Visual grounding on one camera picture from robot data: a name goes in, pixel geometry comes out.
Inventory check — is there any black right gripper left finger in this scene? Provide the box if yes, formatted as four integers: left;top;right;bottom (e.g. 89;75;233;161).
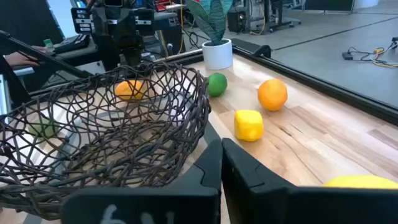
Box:
61;139;223;224

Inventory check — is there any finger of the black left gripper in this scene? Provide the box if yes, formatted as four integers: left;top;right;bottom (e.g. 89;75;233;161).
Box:
70;7;121;72
117;8;155;67

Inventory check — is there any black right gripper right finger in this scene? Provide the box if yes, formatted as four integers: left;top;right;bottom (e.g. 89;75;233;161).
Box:
221;138;398;224

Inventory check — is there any small yellow-orange fruit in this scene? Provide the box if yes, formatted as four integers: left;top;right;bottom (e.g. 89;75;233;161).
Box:
114;79;147;101

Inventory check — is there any large yellow lemon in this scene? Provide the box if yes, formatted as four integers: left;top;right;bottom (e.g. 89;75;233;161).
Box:
323;174;398;190

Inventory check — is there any small blocky yellow lemon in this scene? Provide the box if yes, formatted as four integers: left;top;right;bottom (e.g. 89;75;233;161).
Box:
233;109;264;143

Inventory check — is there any dark woven wire basket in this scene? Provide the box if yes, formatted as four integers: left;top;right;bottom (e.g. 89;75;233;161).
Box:
0;61;212;221

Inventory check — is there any bright green lime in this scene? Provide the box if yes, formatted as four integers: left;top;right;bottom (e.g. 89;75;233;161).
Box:
206;72;228;98

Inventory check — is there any olive green fruit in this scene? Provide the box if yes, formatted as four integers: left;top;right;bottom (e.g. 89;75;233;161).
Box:
27;117;60;139

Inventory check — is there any orange fruit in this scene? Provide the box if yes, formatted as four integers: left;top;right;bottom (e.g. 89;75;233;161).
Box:
257;78;289;112

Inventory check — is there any grey desk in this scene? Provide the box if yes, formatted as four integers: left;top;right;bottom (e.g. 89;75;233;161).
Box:
12;37;103;75

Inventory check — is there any black keyboard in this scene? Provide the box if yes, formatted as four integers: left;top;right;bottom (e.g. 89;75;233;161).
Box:
52;33;91;55

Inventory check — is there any red bin storage rack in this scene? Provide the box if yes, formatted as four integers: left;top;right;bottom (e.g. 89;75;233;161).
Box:
154;0;175;12

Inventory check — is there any black partition panel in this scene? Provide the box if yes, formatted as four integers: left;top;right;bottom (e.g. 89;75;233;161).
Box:
0;0;65;54

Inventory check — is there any green plant in white pot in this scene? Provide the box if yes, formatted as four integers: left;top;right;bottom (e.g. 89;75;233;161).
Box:
185;0;234;71

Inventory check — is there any person's hand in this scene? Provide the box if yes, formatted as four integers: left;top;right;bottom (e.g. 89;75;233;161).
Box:
3;45;48;67

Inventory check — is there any black equipment box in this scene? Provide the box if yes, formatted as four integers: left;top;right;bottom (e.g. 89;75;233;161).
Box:
226;9;249;34

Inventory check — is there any black workbench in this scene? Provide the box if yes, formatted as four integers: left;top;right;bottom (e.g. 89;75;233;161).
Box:
266;0;302;33

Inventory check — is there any yellow hanging cable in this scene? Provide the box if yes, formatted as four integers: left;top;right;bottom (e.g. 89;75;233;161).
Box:
178;0;185;54

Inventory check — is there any black aluminium table frame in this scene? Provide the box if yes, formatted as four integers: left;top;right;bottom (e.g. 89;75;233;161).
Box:
0;29;398;127

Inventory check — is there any black curved bracket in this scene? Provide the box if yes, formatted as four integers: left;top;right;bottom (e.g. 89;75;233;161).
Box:
252;44;272;59

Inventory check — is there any yellow floor cable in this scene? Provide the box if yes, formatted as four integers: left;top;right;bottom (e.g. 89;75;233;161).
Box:
369;43;398;68

